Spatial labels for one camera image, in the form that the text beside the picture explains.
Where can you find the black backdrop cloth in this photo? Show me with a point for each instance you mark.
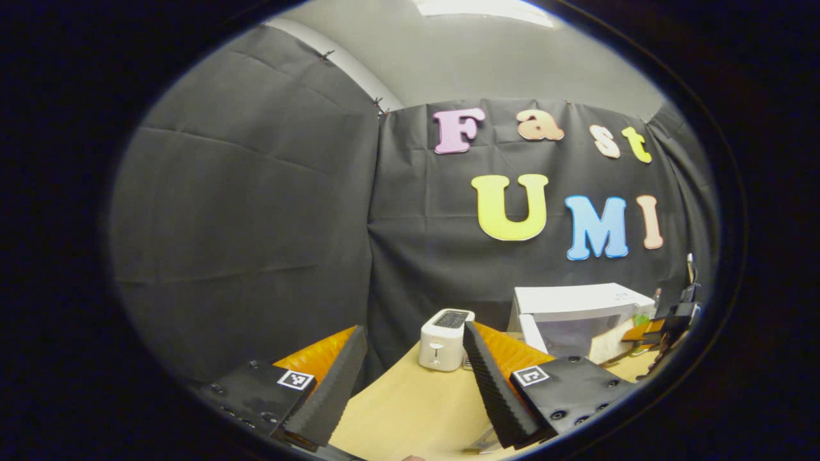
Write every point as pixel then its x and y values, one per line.
pixel 256 224

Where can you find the white toaster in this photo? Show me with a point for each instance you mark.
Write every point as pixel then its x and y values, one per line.
pixel 442 346

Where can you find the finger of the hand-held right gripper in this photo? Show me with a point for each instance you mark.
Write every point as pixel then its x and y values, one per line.
pixel 650 331
pixel 660 362

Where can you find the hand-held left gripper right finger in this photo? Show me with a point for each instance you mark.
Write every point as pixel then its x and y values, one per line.
pixel 492 390

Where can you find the large ceiling light panel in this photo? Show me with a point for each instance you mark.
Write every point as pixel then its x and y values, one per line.
pixel 487 9

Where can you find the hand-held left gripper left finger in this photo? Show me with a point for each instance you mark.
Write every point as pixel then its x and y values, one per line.
pixel 327 397

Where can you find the clear plastic water bottle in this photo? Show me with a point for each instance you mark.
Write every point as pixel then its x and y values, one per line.
pixel 657 301

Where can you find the small metal stand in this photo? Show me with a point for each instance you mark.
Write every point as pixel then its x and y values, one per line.
pixel 482 442

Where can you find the white microwave oven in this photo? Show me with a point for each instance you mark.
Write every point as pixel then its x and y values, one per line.
pixel 576 301

